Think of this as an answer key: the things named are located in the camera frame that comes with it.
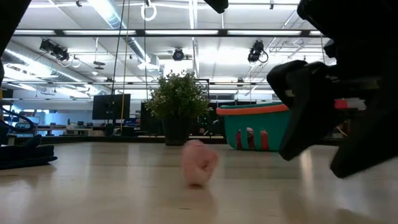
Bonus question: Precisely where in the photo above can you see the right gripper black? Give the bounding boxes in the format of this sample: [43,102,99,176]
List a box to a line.
[266,0,398,162]

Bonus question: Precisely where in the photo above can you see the teal basket orange rim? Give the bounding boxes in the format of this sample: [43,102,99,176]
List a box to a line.
[216,101,292,152]

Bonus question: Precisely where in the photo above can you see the large pink garlic toy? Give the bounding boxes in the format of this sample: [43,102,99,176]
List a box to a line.
[182,139,220,189]

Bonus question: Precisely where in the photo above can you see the black partition panel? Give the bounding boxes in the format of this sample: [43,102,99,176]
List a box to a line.
[201,101,229,139]

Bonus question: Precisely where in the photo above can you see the potted artificial green plant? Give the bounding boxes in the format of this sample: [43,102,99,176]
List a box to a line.
[144,70,214,146]

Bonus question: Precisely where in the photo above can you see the black monitor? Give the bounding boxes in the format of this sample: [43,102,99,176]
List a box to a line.
[92,93,131,121]

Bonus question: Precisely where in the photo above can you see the background work desk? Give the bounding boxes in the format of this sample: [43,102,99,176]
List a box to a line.
[37,124,106,137]

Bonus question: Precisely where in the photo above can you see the folded navy cloth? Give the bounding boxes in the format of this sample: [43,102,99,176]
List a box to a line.
[0,134,58,170]

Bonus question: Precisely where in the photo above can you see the black overhead camera with cable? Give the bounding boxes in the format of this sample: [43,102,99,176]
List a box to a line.
[247,39,269,63]

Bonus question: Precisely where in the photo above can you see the round overhead camera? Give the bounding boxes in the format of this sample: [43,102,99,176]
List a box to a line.
[172,48,186,62]

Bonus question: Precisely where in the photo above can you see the white cable ring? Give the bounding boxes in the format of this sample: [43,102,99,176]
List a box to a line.
[140,1,158,22]

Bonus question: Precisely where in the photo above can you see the black overhead frame beam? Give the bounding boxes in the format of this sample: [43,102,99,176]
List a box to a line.
[12,29,324,38]

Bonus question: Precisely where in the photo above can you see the grey hanging cable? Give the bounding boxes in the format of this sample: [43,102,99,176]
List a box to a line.
[142,0,147,100]

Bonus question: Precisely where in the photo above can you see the black hanging cable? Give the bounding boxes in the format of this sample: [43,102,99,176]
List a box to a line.
[111,0,126,125]

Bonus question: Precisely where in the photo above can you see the black overhead camera rig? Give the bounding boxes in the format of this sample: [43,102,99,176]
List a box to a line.
[39,39,71,62]

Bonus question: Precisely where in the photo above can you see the black table edge rail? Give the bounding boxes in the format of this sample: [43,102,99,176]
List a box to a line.
[12,135,343,147]

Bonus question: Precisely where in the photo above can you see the black cable loop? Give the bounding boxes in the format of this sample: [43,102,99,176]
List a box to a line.
[0,107,35,131]

